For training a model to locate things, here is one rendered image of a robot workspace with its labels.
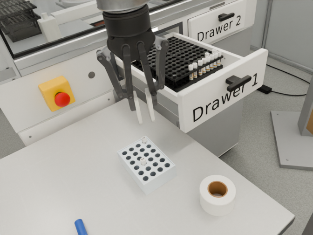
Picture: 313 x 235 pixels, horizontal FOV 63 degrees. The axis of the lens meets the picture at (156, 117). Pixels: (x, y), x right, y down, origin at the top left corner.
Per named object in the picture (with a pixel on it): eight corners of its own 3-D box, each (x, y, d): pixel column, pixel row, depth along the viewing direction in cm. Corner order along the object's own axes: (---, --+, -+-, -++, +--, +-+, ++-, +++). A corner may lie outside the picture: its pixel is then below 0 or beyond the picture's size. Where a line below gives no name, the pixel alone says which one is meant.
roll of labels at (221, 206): (196, 212, 51) (196, 201, 48) (202, 183, 56) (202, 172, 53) (233, 220, 49) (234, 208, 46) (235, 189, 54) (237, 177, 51)
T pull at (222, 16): (234, 16, 94) (235, 12, 93) (220, 22, 91) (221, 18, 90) (227, 14, 96) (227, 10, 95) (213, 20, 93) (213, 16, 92)
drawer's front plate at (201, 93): (262, 86, 72) (268, 49, 65) (184, 134, 60) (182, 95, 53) (257, 83, 73) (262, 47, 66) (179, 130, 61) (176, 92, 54)
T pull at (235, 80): (251, 80, 60) (252, 75, 59) (229, 93, 57) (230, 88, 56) (239, 75, 62) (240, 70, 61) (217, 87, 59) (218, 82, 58)
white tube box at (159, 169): (176, 176, 58) (175, 164, 56) (146, 196, 55) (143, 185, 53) (147, 146, 67) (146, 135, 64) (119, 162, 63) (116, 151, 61)
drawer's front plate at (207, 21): (244, 26, 106) (247, -2, 99) (192, 50, 94) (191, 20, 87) (240, 25, 107) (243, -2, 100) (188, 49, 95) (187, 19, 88)
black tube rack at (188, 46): (222, 75, 75) (223, 55, 71) (176, 100, 68) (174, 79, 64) (174, 53, 90) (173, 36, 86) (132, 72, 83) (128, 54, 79)
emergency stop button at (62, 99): (73, 104, 69) (68, 91, 66) (58, 110, 67) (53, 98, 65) (69, 99, 71) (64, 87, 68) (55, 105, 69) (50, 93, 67)
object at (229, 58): (254, 81, 71) (256, 61, 67) (184, 122, 61) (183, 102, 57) (166, 43, 98) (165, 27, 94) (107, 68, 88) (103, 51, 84)
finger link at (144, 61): (131, 37, 46) (139, 34, 46) (147, 87, 53) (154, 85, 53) (135, 44, 43) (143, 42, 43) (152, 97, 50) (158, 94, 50)
